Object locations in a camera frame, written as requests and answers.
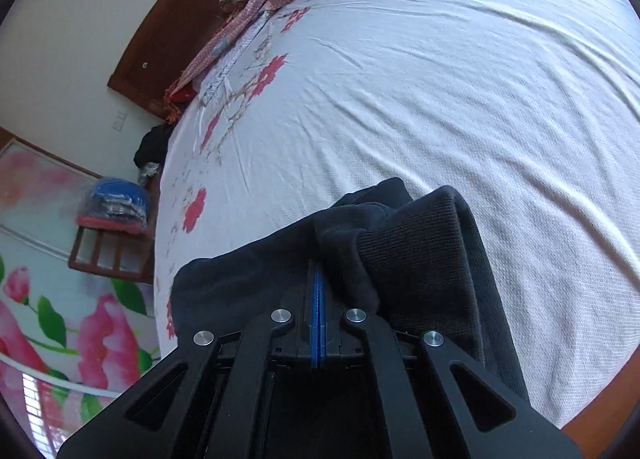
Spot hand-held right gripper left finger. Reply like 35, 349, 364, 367
57, 263, 319, 459

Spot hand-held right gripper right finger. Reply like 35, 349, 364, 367
319, 263, 583, 459

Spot black sports pants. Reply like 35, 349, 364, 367
167, 178, 531, 400

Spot wooden chair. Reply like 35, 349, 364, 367
68, 221, 157, 286

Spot floral wardrobe door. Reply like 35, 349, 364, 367
0, 138, 168, 459

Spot plastic bag of clothes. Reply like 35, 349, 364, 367
76, 177, 152, 235

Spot black clothes pile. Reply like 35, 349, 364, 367
133, 125, 174, 170

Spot folded light purple sheet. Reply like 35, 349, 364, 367
199, 14, 277, 106

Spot wooden headboard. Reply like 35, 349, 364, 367
107, 0, 301, 126

